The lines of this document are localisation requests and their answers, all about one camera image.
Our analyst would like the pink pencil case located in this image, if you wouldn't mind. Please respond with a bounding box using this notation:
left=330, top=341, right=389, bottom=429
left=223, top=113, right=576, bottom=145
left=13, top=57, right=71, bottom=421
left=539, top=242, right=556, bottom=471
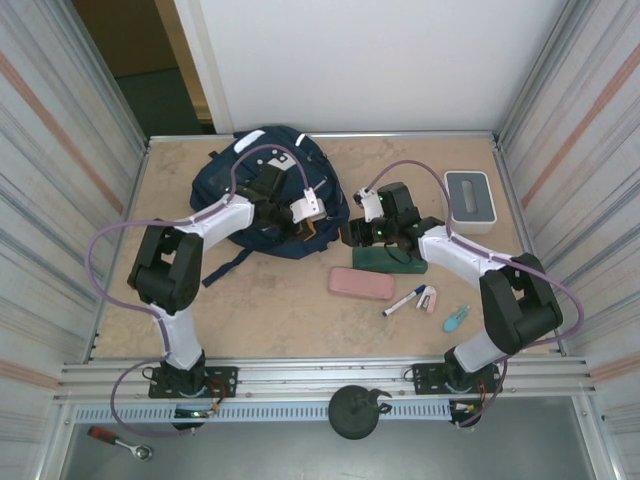
left=327, top=266, right=395, bottom=302

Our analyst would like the navy blue backpack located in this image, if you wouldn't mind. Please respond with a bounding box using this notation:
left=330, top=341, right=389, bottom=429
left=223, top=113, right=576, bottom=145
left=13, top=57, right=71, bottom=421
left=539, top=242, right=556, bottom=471
left=189, top=125, right=351, bottom=289

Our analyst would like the blue white marker pen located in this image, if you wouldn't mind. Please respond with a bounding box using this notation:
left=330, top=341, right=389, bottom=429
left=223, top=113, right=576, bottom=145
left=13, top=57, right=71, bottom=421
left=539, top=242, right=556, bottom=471
left=382, top=284, right=428, bottom=318

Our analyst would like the small pink white stapler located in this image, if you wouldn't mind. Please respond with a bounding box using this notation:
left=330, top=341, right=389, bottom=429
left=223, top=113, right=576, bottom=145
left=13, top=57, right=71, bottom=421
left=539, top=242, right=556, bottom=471
left=415, top=285, right=439, bottom=314

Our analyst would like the light blue correction tape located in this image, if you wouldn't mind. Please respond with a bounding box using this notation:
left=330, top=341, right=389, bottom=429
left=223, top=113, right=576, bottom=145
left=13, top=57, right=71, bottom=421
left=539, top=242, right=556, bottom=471
left=442, top=304, right=472, bottom=334

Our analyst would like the grey white tissue box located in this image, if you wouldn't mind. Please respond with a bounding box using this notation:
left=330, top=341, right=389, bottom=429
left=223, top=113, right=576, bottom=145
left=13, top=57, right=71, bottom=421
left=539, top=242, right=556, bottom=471
left=443, top=169, right=499, bottom=236

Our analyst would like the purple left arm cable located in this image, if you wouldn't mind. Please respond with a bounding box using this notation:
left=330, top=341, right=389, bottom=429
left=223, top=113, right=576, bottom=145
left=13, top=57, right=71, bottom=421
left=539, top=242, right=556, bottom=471
left=87, top=142, right=314, bottom=439

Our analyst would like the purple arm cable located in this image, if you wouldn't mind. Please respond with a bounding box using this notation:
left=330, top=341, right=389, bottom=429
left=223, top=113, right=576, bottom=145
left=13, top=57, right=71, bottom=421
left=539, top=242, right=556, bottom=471
left=357, top=159, right=586, bottom=430
left=87, top=142, right=314, bottom=439

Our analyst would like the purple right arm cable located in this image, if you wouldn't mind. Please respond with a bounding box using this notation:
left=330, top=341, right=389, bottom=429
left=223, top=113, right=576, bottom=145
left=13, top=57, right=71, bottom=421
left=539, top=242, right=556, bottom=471
left=357, top=159, right=586, bottom=430

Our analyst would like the aluminium table edge rail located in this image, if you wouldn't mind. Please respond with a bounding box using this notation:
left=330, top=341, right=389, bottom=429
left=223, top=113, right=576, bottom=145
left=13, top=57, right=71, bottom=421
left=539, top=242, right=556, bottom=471
left=147, top=130, right=501, bottom=151

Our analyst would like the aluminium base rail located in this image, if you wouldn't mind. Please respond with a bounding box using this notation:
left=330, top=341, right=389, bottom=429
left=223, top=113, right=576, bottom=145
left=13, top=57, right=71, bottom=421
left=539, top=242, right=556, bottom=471
left=54, top=355, right=599, bottom=406

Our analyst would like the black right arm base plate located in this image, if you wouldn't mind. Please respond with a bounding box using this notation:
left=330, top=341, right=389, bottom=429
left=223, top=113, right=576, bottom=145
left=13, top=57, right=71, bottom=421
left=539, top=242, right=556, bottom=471
left=410, top=362, right=501, bottom=396

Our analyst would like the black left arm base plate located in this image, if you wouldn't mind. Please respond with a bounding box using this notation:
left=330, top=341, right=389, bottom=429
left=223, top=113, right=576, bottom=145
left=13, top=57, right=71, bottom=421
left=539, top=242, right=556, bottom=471
left=148, top=365, right=239, bottom=400

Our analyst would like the slotted grey cable tray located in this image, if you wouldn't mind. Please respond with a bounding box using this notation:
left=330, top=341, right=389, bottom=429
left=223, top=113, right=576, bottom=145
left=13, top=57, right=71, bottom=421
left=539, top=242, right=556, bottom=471
left=73, top=402, right=454, bottom=426

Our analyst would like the red-handled ratchet wrench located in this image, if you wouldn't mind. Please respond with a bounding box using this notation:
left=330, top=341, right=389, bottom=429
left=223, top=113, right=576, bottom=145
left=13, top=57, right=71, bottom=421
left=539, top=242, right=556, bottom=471
left=87, top=425, right=155, bottom=461

